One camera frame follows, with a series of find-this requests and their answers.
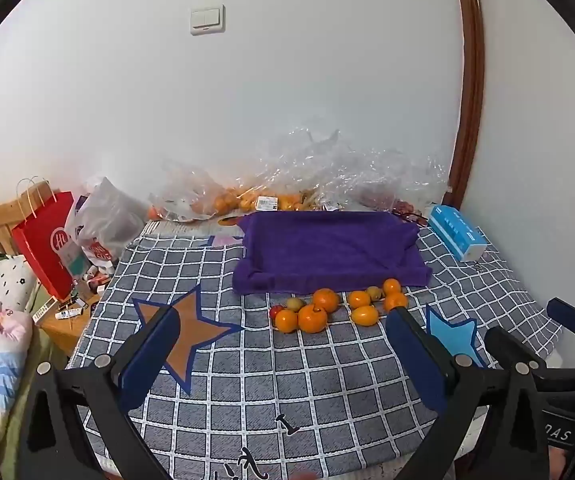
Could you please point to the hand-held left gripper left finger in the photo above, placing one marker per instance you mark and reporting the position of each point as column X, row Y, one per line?
column 147, row 355

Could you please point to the printed cardboard box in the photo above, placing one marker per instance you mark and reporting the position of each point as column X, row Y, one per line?
column 177, row 227

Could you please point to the white tube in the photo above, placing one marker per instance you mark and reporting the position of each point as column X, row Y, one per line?
column 67, row 313

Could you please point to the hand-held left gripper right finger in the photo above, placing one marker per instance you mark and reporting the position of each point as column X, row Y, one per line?
column 417, row 355

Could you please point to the large orange with stem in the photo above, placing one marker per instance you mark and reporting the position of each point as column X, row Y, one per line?
column 313, row 319

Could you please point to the clear plastic bag red contents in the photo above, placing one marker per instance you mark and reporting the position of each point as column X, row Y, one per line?
column 397, row 180

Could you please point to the clear plastic bag of oranges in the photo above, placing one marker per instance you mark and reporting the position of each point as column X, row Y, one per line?
column 237, row 197

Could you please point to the crumpled clear plastic bag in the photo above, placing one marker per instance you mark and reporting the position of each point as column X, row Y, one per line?
column 317, row 155

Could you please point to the white plastic bag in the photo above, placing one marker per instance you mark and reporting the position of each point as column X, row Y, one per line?
column 105, row 215

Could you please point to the pale green bed sheet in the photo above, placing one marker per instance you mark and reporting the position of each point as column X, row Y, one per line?
column 37, row 350

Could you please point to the small red tomato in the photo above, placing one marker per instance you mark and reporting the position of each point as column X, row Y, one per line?
column 275, row 312

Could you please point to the red paper bag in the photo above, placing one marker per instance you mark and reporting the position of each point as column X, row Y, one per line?
column 45, row 240

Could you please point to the blue tissue pack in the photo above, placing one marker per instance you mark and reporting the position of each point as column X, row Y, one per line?
column 455, row 232

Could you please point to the small orange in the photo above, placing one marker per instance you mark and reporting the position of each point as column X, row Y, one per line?
column 286, row 320
column 392, row 286
column 396, row 302
column 359, row 299

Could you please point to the grey checkered blanket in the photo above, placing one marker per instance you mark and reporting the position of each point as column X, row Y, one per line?
column 267, row 385

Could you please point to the wooden door frame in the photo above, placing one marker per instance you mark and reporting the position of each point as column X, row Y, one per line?
column 470, row 85

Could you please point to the wooden nightstand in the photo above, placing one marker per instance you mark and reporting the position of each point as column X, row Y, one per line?
column 67, row 332

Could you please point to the purple towel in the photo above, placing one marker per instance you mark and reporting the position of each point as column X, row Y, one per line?
column 327, row 250

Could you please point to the pile of small bottles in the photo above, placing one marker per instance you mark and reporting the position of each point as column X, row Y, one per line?
column 95, row 280

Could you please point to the oval orange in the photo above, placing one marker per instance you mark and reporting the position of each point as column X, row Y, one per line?
column 364, row 315

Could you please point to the white pillow with black print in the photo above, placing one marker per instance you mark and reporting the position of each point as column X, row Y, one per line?
column 5, row 280

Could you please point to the white light switch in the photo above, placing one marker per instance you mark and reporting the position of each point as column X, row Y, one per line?
column 207, row 19

